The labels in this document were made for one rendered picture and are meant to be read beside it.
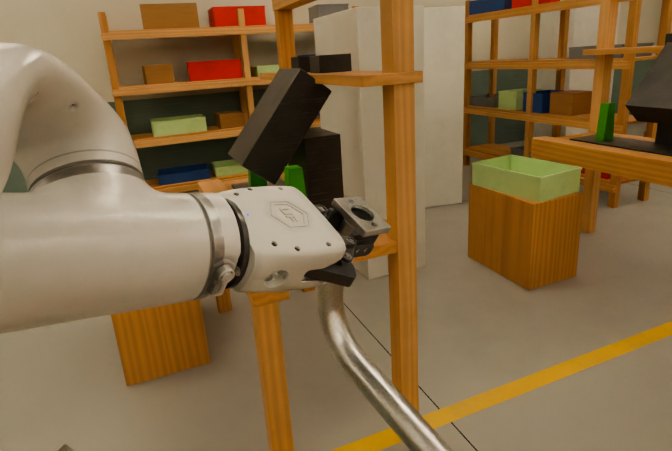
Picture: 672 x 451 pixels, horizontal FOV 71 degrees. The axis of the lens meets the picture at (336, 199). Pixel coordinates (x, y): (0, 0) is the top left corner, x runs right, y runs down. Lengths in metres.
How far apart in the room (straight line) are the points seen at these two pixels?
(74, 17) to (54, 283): 6.17
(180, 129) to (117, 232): 5.60
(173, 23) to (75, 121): 5.58
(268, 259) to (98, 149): 0.14
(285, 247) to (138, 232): 0.12
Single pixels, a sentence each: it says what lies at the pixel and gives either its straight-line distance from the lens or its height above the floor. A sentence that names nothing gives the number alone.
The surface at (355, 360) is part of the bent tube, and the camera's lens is 0.53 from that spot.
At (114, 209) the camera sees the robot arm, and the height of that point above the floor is 1.53.
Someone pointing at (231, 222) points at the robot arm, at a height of 1.50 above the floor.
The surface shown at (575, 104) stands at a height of 0.96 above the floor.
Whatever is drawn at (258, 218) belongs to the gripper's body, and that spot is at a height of 1.49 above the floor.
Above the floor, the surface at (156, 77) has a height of 1.50.
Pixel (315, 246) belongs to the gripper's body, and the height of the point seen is 1.46.
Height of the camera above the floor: 1.61
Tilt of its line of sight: 17 degrees down
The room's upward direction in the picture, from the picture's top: 4 degrees counter-clockwise
